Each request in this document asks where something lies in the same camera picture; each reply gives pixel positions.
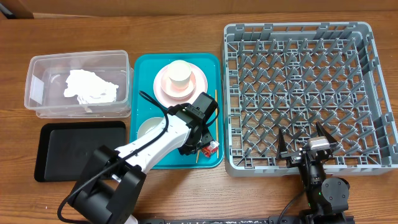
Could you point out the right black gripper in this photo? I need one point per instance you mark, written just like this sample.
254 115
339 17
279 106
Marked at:
293 156

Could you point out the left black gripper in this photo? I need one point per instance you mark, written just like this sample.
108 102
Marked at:
208 137

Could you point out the red ketchup packet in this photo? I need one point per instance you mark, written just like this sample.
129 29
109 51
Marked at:
210 149

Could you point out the grey bowl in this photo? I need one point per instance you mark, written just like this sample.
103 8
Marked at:
148 125

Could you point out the white napkin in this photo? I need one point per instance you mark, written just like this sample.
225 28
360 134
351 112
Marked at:
99 88

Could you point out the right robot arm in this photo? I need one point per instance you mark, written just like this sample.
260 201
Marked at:
327 197

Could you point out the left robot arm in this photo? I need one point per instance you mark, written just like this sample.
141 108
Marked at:
110 184

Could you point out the grey dishwasher rack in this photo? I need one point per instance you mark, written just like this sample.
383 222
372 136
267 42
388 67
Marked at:
286 77

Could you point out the large pink plate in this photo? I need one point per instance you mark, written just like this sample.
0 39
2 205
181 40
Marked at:
166 101

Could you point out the small pink saucer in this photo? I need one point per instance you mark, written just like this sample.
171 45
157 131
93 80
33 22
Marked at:
178 89

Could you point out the pale green cup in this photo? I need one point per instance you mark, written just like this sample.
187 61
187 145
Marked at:
179 72

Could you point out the teal plastic tray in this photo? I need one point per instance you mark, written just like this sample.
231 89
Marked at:
145 69

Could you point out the black plastic tray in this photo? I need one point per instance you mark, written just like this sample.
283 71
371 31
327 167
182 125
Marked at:
64 148

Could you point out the clear plastic bin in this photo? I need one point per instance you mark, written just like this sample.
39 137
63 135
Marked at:
46 78

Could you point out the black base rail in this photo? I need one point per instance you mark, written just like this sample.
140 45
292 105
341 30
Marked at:
269 220

